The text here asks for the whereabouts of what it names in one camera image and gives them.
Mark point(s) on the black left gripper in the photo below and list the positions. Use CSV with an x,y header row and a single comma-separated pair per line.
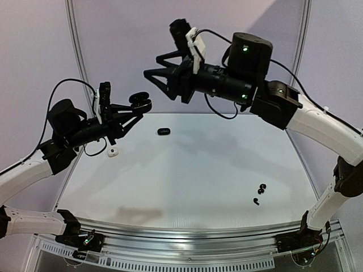
x,y
112,120

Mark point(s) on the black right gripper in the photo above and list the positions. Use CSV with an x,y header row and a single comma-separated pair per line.
x,y
185,83

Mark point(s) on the black glossy charging case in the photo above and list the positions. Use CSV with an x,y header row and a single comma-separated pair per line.
x,y
140,102

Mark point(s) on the white earbud charging case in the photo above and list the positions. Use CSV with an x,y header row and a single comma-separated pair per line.
x,y
112,152

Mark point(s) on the black oval charging case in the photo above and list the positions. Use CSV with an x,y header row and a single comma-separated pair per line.
x,y
163,131

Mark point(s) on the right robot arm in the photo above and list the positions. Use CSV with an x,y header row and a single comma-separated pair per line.
x,y
243,82

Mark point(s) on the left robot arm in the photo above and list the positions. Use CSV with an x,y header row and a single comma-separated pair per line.
x,y
71,130

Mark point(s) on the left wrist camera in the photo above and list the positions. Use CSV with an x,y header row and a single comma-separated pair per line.
x,y
101,101

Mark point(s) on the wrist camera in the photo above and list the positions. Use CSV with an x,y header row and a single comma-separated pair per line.
x,y
187,42
101,101

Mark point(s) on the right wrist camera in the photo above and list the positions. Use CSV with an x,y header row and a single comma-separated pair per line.
x,y
187,42

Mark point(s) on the aluminium frame post left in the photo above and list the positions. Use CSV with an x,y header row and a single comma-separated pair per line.
x,y
75,39

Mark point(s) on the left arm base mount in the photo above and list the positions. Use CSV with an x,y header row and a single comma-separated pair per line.
x,y
82,240

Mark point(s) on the aluminium front rail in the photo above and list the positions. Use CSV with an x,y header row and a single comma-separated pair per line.
x,y
129,248

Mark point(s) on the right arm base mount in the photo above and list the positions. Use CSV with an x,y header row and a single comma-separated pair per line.
x,y
303,238

